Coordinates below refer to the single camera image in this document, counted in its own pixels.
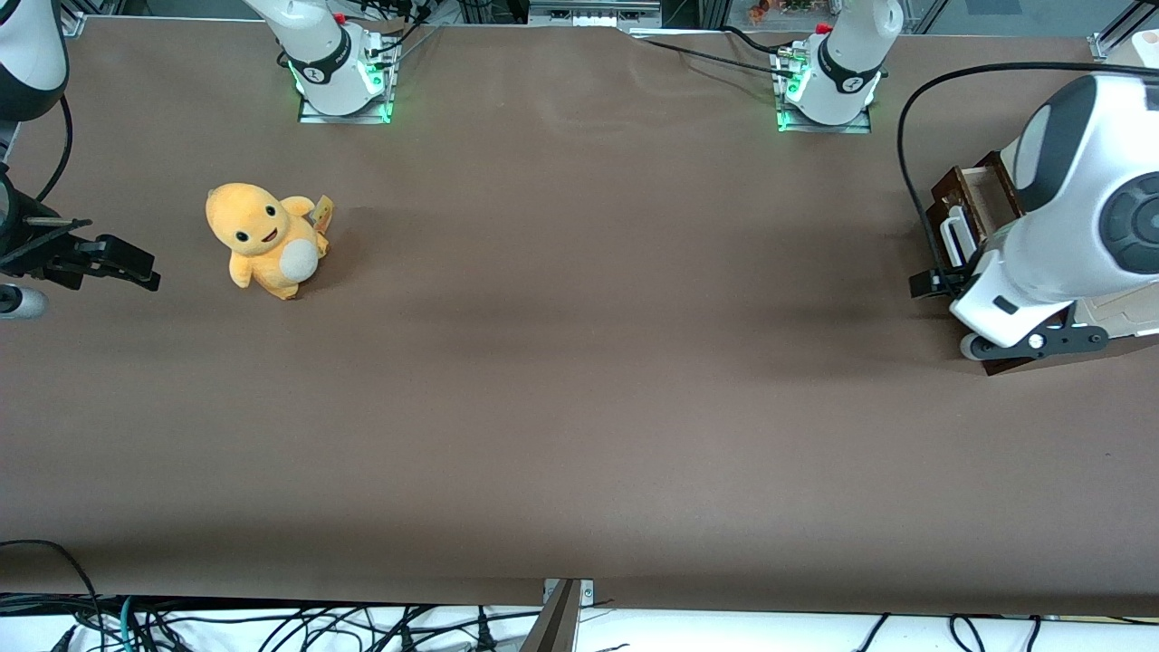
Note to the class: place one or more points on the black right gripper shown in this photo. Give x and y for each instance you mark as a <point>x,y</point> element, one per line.
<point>27,244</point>

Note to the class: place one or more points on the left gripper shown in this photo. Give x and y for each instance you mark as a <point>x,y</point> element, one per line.
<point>927,283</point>

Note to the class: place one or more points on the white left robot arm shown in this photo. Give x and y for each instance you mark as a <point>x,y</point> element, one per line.
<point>1068,226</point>

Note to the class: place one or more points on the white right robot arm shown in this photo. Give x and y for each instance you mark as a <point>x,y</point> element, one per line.
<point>326,54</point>

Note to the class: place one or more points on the yellow plush toy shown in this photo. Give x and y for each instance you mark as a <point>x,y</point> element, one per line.
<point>263,226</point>

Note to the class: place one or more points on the yellow cardboard hang tag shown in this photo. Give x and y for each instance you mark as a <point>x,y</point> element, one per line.
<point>323,210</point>

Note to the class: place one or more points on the small orange object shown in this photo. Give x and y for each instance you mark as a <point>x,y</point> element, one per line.
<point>759,11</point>

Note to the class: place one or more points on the table cover sheet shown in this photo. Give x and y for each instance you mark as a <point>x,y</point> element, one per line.
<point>579,362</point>

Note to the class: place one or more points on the white power strip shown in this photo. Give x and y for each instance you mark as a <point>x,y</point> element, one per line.
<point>589,14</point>

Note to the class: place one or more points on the aluminium frame profile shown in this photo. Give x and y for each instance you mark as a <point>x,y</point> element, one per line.
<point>1118,34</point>
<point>74,23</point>

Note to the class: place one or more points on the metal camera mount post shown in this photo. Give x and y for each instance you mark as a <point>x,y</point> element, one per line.
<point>557,625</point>

